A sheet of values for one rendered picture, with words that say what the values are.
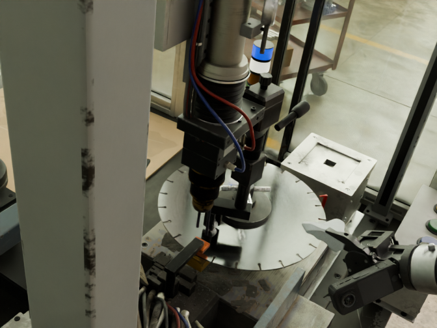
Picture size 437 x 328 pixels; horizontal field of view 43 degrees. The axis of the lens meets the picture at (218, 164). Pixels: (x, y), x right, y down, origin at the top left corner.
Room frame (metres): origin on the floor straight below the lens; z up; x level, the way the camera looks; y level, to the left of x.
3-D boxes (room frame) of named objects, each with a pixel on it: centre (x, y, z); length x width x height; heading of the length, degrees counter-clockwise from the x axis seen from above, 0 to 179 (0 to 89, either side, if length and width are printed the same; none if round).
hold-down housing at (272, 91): (0.75, -0.05, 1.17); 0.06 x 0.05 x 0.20; 144
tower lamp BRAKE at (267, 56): (1.13, -0.06, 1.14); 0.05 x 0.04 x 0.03; 63
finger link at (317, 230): (0.73, -0.21, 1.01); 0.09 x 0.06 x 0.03; 52
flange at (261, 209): (0.83, -0.06, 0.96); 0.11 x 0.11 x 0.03
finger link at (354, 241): (0.68, -0.23, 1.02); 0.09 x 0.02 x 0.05; 52
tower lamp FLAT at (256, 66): (1.13, -0.06, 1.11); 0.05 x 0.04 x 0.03; 63
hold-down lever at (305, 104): (0.77, -0.09, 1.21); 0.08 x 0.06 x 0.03; 153
